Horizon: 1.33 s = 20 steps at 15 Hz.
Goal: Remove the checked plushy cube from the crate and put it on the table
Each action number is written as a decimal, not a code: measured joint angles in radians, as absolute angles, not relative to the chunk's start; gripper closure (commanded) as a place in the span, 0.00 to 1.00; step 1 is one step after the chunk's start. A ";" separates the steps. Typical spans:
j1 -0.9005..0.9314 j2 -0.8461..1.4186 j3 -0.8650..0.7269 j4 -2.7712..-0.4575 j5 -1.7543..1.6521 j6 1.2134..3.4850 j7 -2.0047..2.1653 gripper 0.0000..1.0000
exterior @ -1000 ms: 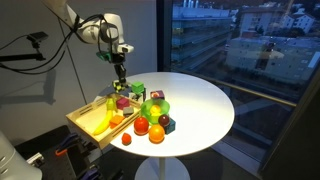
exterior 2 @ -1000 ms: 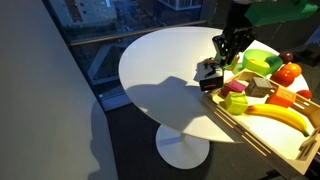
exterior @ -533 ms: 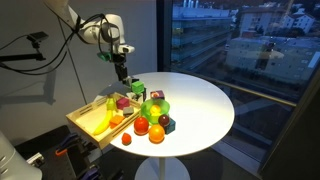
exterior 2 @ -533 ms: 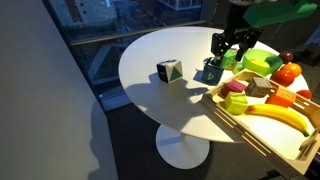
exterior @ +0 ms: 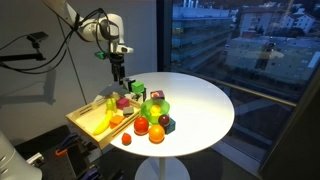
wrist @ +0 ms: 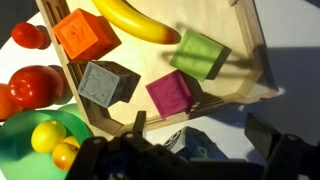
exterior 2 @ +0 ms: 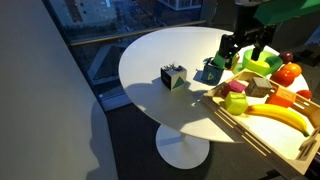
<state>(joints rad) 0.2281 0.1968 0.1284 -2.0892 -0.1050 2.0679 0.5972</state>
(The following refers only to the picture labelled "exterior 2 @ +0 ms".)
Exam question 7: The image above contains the orange multicolour plush cube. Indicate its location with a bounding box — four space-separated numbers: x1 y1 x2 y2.
229 53 241 71

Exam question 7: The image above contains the yellow window railing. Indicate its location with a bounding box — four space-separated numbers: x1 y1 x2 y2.
69 19 208 47

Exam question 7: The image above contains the lime green plush cube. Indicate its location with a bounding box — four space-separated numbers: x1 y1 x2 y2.
223 91 249 116

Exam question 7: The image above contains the wooden slatted crate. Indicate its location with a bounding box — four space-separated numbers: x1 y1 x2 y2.
200 69 320 176

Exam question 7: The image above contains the red toy tomato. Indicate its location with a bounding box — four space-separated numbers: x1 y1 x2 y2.
269 68 296 88

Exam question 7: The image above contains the pink plush cube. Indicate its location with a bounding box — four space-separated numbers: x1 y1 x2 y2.
220 79 248 98

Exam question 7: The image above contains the white table pedestal base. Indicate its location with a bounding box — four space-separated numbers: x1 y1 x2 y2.
155 123 211 170

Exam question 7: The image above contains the yellow item in bowl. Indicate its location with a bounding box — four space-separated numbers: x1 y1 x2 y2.
249 59 268 68

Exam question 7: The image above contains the orange toy fruit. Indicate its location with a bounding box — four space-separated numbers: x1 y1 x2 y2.
281 62 303 78

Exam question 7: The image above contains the dark red toy plum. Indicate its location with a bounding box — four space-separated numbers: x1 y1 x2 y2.
278 51 294 64

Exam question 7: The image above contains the green plastic bowl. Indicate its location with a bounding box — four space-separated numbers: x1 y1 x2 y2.
241 48 284 77

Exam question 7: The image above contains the green angular cover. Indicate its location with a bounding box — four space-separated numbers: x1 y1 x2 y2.
253 0 320 27

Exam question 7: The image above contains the blue plush cube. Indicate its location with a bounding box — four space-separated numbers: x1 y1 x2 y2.
200 59 224 86

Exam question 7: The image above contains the grey plush cube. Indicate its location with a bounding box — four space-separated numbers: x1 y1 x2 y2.
245 77 274 99

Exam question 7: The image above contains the yellow toy banana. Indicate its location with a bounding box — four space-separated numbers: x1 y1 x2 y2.
244 103 311 138

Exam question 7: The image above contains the small red toy fruit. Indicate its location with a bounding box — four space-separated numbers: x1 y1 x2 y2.
295 89 313 101

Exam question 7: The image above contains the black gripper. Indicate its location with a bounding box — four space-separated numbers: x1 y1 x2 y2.
218 24 276 68

